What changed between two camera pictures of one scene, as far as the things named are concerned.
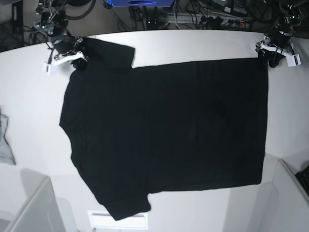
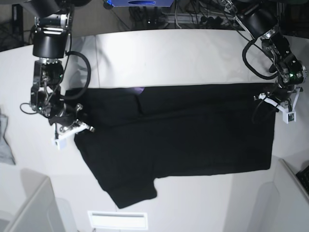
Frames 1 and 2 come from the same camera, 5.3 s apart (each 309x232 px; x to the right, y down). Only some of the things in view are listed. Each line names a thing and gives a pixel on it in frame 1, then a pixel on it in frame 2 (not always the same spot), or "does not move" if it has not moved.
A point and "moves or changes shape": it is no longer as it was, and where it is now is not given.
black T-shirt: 133,131 moves or changes shape
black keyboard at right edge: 303,176 does not move
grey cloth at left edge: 6,155 does not move
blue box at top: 148,3 does not move
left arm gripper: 276,45 to 280,93
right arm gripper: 65,45 to 65,115
